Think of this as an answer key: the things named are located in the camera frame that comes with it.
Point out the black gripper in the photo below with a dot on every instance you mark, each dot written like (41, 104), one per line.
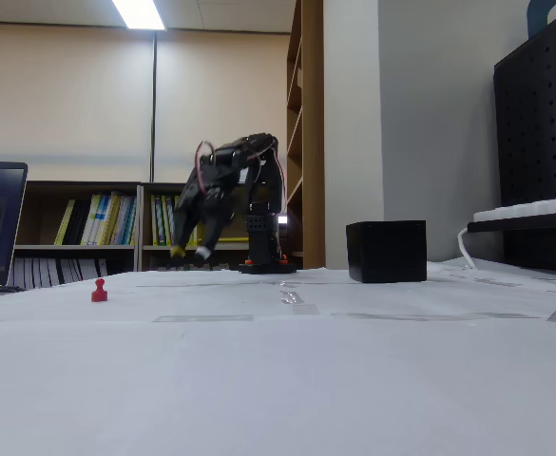
(204, 203)

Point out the red pawn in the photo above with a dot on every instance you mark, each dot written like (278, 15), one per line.
(99, 294)

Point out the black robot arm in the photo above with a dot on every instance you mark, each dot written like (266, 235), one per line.
(263, 214)

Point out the black open box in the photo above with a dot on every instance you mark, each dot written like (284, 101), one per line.
(387, 252)

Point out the yellow green binder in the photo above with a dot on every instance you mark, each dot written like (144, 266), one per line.
(166, 221)
(156, 221)

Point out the flat yellow folder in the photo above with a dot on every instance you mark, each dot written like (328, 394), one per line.
(234, 239)

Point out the white blue binder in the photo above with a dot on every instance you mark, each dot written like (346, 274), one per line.
(125, 221)

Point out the small white lit screen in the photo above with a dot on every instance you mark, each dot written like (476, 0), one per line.
(283, 220)

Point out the white blue book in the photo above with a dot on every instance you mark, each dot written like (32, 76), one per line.
(92, 218)

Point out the black book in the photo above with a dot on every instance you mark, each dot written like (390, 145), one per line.
(78, 223)

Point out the dark vertical pole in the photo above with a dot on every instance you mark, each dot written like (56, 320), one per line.
(154, 104)

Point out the thin yellow book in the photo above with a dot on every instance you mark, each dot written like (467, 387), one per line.
(64, 223)

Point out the beige roller blind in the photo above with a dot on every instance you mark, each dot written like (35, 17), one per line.
(59, 95)
(201, 85)

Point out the tall wooden bookshelf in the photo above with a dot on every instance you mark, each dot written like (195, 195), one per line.
(312, 142)

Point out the white paper table cover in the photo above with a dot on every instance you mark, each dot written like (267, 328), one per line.
(277, 380)

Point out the ceiling light panel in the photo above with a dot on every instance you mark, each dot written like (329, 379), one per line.
(139, 13)

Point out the black pegboard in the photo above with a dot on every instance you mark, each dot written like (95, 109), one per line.
(534, 119)

